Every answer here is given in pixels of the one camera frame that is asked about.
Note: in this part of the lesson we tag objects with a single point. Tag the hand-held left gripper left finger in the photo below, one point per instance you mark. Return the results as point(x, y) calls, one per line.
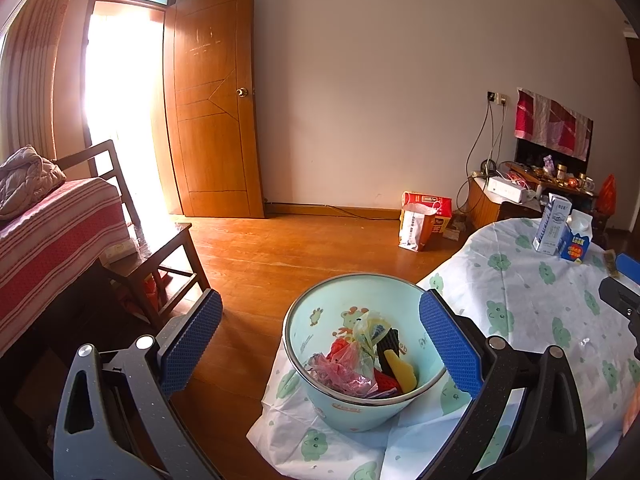
point(192, 345)

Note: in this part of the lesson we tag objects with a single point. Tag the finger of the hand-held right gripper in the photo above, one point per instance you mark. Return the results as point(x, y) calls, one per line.
point(625, 300)
point(630, 267)

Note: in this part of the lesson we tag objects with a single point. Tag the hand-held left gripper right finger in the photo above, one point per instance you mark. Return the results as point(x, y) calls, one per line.
point(450, 345)

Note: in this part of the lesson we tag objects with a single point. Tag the yellow orange wrapper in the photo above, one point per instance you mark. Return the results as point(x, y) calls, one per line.
point(402, 372)

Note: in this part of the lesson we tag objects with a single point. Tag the black foam net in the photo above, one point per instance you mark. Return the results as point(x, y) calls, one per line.
point(390, 344)

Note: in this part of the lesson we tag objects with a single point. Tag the yellow plastic bag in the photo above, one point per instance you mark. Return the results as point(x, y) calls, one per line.
point(367, 332)

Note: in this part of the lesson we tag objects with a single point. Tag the light green giraffe print bin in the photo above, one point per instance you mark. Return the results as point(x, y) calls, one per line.
point(320, 310)

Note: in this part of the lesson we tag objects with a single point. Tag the small brown packet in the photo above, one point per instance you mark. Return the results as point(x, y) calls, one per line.
point(611, 262)

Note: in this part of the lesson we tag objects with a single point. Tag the blue gable milk carton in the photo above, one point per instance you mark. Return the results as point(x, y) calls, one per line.
point(575, 247)

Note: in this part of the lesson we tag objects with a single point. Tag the red plastic bag on cabinet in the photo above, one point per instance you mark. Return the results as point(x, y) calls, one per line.
point(607, 195)

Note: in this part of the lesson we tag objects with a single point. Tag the tall white milk carton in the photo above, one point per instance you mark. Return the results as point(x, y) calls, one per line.
point(550, 225)

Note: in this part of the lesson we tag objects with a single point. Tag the white mug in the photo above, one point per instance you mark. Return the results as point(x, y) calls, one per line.
point(590, 185)

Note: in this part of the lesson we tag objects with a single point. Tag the round table with cloud cloth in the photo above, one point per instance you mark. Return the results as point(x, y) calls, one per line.
point(525, 285)

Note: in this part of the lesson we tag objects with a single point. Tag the wooden chair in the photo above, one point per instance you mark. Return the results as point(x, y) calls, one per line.
point(170, 240)

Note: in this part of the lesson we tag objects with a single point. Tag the white paper bag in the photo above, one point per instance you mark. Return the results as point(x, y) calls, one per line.
point(415, 230)

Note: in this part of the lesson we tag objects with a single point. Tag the purple ornament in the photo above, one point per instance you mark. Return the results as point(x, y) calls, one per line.
point(549, 164)

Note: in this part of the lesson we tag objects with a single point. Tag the white flat box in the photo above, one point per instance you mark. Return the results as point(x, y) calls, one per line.
point(510, 189)

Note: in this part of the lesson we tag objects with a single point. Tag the dark wooden cabinet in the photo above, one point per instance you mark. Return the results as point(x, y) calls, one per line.
point(485, 205)

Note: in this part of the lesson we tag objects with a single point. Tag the red gift box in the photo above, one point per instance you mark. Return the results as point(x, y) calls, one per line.
point(430, 200)

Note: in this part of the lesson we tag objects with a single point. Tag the black television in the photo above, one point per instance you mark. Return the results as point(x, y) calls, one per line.
point(527, 152)

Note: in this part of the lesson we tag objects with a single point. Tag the red patterned cloth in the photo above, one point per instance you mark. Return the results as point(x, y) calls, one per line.
point(550, 120)

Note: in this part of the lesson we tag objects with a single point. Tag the sofa with red striped cover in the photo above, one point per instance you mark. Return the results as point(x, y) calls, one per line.
point(50, 240)

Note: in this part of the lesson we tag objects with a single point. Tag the grey jacket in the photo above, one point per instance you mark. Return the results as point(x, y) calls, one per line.
point(25, 180)

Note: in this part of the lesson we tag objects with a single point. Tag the wooden door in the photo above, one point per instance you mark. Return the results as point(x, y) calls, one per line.
point(215, 110)

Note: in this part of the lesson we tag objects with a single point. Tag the wall socket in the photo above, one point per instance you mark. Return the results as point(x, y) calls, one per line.
point(497, 98)

